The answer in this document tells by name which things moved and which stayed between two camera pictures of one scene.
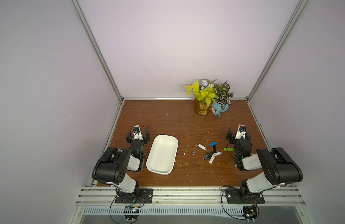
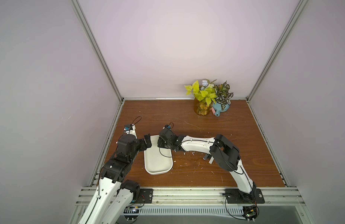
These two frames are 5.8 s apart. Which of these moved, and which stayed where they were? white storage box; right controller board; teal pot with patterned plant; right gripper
Moved: right gripper
Stayed: teal pot with patterned plant; white storage box; right controller board
